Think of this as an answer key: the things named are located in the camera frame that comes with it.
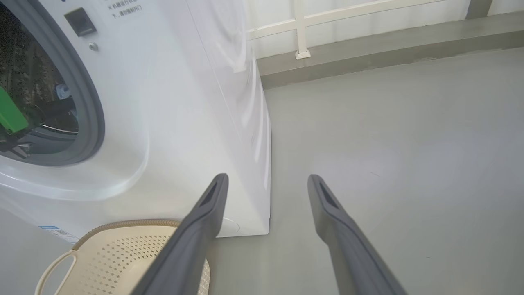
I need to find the cream perforated basket brown rim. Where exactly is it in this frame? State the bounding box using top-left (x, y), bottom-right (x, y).
top-left (35, 219), bottom-right (211, 295)

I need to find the blue energy label sticker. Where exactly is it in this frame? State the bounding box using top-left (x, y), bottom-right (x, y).
top-left (39, 225), bottom-right (80, 244)

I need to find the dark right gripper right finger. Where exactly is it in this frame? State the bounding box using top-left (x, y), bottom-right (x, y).
top-left (308, 174), bottom-right (408, 295)

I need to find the black door latch socket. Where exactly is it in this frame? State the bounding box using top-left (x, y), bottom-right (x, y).
top-left (64, 7), bottom-right (97, 37)

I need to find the printed text warning label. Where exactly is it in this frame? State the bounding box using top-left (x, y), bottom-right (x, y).
top-left (107, 0), bottom-right (144, 19)

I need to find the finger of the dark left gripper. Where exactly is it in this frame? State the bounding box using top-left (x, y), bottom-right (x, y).
top-left (29, 100), bottom-right (78, 127)

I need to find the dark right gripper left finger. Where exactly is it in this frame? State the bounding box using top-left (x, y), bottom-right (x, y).
top-left (131, 173), bottom-right (229, 295)

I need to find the white front-load washing machine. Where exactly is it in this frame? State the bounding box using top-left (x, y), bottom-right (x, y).
top-left (0, 0), bottom-right (271, 246)

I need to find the white metal railing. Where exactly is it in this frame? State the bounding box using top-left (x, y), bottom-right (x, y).
top-left (248, 0), bottom-right (471, 60)

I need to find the round white filter cover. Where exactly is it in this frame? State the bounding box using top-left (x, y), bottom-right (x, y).
top-left (217, 217), bottom-right (241, 238)

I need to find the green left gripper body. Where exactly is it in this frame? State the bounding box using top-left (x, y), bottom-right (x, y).
top-left (0, 86), bottom-right (32, 159)

